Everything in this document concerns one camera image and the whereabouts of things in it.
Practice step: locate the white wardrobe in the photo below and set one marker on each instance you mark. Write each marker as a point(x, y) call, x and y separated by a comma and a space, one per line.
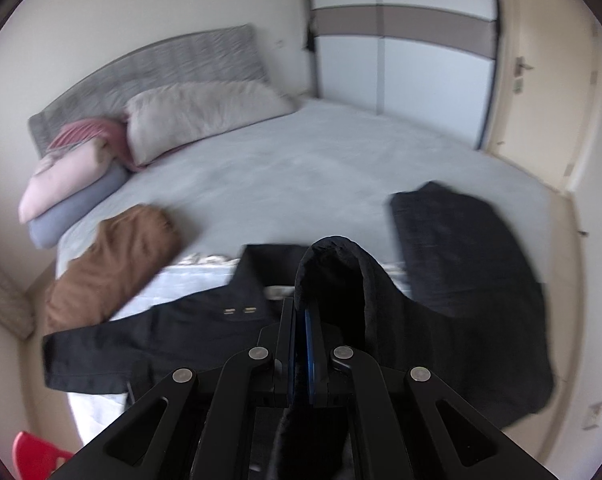
point(406, 40)

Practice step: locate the grey fabric headboard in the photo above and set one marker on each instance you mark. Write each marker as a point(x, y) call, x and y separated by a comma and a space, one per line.
point(146, 75)

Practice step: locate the blue-grey pillow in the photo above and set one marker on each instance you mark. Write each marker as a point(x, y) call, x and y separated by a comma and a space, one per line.
point(76, 205)

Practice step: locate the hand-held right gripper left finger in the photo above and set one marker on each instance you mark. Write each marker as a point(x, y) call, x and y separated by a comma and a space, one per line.
point(290, 355)

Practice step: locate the brown folded garment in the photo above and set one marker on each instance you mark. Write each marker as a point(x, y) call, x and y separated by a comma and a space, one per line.
point(116, 270)

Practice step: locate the beige pillow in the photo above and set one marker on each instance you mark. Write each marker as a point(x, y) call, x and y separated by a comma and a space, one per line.
point(201, 115)

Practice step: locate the black jacket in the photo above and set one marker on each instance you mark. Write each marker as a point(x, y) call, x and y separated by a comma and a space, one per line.
point(431, 300)

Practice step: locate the red plastic stool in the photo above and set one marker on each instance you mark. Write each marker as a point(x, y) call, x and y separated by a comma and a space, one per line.
point(36, 455)

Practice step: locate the grey bed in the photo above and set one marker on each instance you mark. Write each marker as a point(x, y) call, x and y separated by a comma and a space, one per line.
point(301, 170)

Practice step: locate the white wall socket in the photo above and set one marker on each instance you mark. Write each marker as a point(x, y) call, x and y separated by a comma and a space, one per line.
point(594, 416)

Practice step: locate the cream door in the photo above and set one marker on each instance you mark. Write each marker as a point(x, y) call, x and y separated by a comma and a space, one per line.
point(541, 75)

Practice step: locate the light pink pillow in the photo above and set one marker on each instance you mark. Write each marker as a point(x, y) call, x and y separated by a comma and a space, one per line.
point(66, 175)

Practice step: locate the pink striped pillow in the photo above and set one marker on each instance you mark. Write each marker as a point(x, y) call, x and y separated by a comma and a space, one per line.
point(93, 132)

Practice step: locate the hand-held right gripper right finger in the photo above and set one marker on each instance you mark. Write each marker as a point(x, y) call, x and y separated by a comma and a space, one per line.
point(312, 355)

